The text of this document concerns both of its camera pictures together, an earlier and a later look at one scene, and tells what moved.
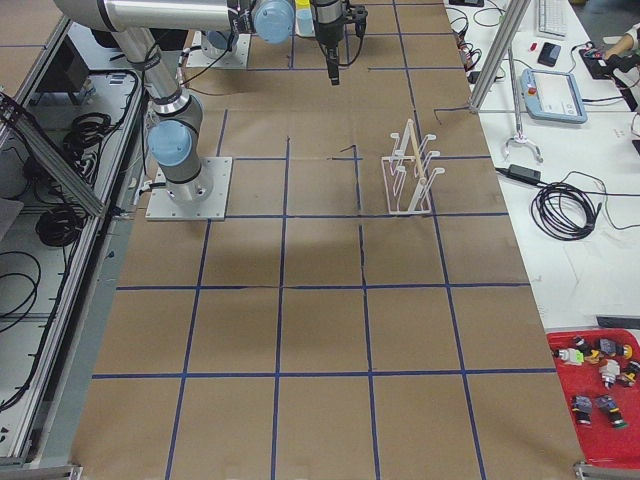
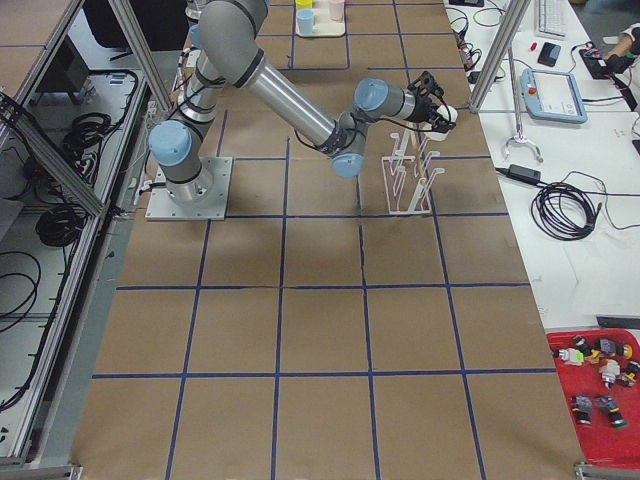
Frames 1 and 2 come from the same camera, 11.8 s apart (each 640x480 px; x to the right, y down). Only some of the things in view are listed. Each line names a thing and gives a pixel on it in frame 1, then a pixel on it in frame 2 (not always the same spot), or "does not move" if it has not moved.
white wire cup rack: [407, 180] does not move
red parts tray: [598, 374] does not move
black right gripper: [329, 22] to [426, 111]
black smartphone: [549, 54] does not move
